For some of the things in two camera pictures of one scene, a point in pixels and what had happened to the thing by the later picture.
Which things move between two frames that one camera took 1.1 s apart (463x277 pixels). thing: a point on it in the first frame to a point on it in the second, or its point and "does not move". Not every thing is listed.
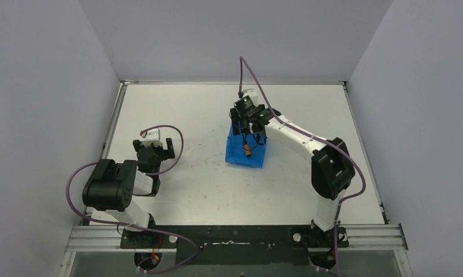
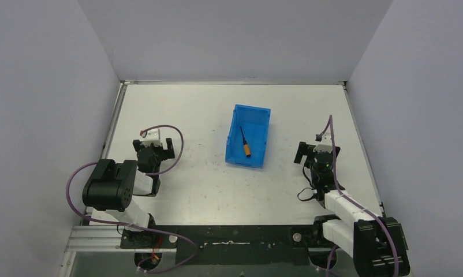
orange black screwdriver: [247, 148] does not move
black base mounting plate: [235, 244] does not move
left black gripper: [153, 147] does not move
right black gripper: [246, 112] to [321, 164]
